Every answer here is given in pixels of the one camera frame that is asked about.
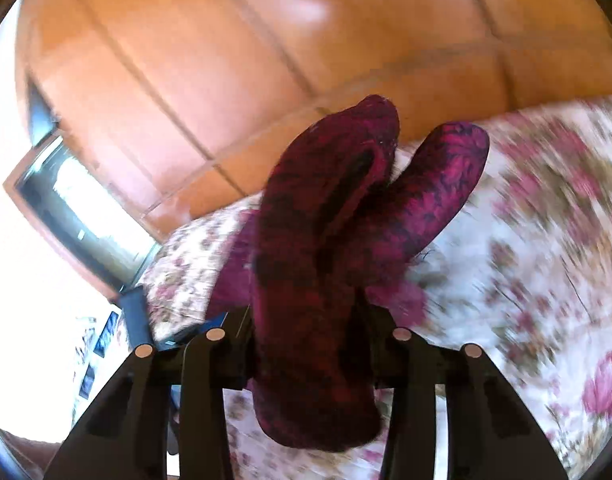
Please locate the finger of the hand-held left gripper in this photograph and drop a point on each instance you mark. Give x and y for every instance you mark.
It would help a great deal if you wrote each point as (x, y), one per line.
(196, 332)

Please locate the wooden wardrobe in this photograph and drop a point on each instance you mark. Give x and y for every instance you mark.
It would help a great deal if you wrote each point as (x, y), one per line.
(236, 75)

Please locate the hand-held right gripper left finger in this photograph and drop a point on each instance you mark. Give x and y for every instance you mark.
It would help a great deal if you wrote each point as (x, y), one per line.
(206, 385)

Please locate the floral bedspread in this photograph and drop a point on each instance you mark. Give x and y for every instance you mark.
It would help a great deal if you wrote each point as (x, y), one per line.
(510, 260)

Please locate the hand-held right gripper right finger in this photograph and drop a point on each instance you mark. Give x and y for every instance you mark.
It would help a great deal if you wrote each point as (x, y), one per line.
(410, 390)

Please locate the blue wall pictures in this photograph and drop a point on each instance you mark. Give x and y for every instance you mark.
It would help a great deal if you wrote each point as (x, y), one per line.
(102, 345)

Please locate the wooden framed window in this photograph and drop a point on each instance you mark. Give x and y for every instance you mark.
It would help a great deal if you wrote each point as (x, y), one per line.
(81, 210)

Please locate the magenta knitted sweater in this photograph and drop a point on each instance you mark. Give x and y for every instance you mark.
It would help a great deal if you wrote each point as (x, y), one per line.
(331, 240)

